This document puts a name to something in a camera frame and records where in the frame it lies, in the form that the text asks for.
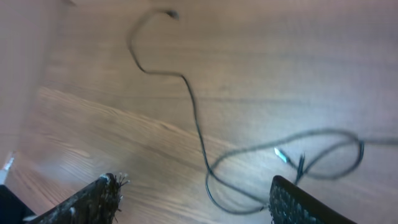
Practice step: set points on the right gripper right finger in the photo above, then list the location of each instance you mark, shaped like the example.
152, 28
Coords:
291, 205

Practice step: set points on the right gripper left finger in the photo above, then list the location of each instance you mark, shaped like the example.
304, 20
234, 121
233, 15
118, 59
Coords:
98, 202

